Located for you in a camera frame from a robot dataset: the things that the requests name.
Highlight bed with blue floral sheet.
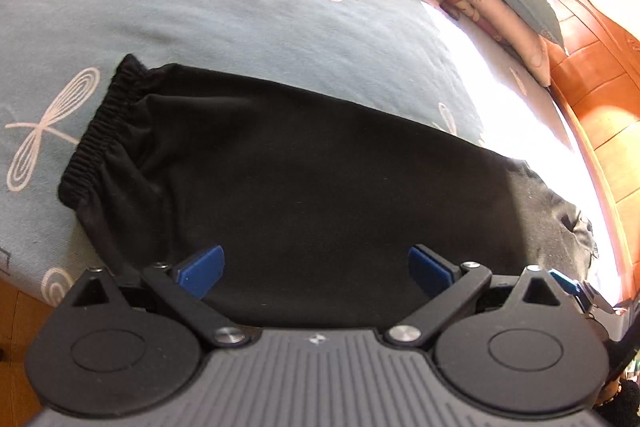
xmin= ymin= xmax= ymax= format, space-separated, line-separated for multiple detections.
xmin=0 ymin=0 xmax=626 ymax=308

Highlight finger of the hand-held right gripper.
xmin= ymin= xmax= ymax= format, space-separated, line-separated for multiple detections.
xmin=550 ymin=269 xmax=616 ymax=326

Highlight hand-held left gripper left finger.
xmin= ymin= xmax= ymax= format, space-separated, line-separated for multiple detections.
xmin=57 ymin=245 xmax=249 ymax=349

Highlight black drawstring pants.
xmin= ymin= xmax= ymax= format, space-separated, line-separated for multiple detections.
xmin=57 ymin=53 xmax=598 ymax=328

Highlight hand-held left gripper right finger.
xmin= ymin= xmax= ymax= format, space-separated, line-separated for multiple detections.
xmin=385 ymin=245 xmax=583 ymax=349

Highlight wooden headboard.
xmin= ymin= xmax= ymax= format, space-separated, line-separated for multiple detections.
xmin=545 ymin=0 xmax=640 ymax=308

